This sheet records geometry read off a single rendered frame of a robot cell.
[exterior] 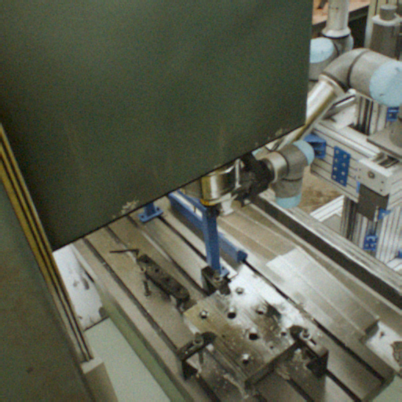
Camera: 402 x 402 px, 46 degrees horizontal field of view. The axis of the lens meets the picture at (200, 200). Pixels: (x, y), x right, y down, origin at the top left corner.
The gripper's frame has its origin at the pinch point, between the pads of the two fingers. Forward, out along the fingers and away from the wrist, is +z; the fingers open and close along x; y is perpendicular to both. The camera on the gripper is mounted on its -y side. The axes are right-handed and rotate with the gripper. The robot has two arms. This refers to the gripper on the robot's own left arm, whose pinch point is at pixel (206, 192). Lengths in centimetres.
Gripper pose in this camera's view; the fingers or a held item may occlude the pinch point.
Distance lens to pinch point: 117.2
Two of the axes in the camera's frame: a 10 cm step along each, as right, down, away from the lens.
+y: 0.4, 8.0, 6.0
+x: -5.9, -4.7, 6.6
